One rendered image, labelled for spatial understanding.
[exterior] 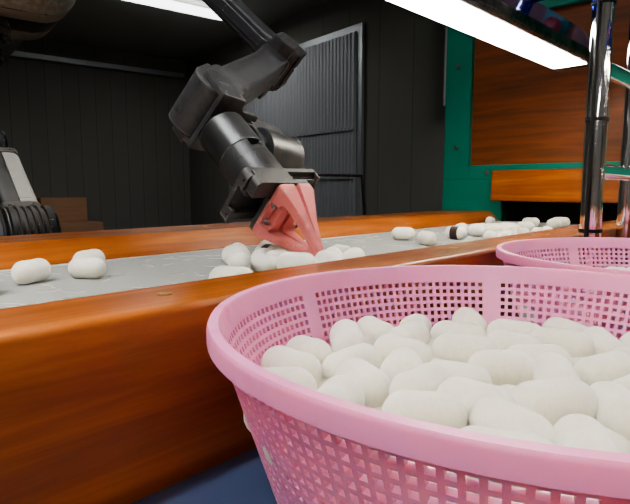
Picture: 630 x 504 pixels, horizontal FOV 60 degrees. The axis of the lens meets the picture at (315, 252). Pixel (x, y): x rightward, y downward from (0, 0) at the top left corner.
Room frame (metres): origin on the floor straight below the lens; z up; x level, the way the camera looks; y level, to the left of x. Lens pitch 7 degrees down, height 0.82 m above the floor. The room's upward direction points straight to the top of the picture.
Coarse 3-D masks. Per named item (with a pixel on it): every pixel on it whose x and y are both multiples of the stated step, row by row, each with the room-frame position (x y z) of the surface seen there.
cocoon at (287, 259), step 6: (288, 252) 0.50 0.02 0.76; (294, 252) 0.50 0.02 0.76; (300, 252) 0.50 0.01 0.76; (306, 252) 0.50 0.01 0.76; (282, 258) 0.50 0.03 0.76; (288, 258) 0.49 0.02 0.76; (294, 258) 0.49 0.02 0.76; (300, 258) 0.49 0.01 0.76; (306, 258) 0.49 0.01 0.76; (312, 258) 0.50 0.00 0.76; (276, 264) 0.50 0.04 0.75; (282, 264) 0.49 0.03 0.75; (288, 264) 0.49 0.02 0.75; (294, 264) 0.49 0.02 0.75; (300, 264) 0.49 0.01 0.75; (306, 264) 0.49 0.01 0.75
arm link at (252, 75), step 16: (272, 48) 0.96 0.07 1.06; (288, 48) 0.96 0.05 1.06; (208, 64) 0.68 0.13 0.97; (240, 64) 0.80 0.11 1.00; (256, 64) 0.85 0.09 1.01; (272, 64) 0.92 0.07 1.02; (288, 64) 0.97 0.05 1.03; (192, 80) 0.64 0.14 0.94; (240, 80) 0.74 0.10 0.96; (256, 80) 0.79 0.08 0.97; (272, 80) 0.90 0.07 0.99; (192, 96) 0.64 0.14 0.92; (208, 96) 0.63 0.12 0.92; (256, 96) 0.83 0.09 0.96; (176, 112) 0.65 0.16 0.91; (192, 112) 0.64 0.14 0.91; (192, 128) 0.65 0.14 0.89
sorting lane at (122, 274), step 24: (336, 240) 0.83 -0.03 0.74; (360, 240) 0.83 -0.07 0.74; (384, 240) 0.83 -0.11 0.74; (456, 240) 0.83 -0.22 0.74; (120, 264) 0.57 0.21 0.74; (144, 264) 0.57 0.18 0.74; (168, 264) 0.57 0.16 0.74; (192, 264) 0.57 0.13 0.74; (216, 264) 0.57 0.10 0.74; (0, 288) 0.43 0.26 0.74; (24, 288) 0.43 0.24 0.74; (48, 288) 0.43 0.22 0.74; (72, 288) 0.43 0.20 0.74; (96, 288) 0.43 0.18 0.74; (120, 288) 0.43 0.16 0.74
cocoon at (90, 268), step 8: (72, 264) 0.47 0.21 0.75; (80, 264) 0.47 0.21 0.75; (88, 264) 0.47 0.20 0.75; (96, 264) 0.47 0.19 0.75; (104, 264) 0.48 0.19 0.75; (72, 272) 0.47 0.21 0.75; (80, 272) 0.47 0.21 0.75; (88, 272) 0.47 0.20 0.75; (96, 272) 0.47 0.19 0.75; (104, 272) 0.48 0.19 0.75
